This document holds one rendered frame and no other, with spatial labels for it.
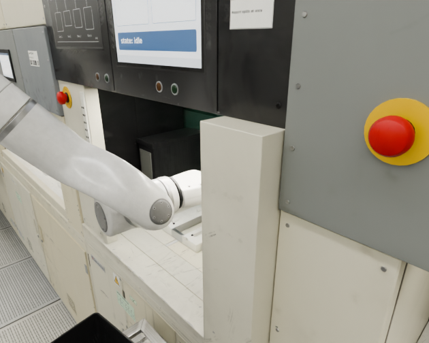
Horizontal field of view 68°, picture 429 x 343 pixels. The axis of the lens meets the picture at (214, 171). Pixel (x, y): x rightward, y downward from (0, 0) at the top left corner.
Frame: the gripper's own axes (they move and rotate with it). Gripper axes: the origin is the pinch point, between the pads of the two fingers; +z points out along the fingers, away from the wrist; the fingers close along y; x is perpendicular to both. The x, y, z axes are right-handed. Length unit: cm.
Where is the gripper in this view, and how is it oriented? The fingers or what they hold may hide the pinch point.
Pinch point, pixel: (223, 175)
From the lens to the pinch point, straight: 80.5
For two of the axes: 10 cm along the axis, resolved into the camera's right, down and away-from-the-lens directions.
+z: 7.6, -2.4, 6.0
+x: 0.0, -9.3, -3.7
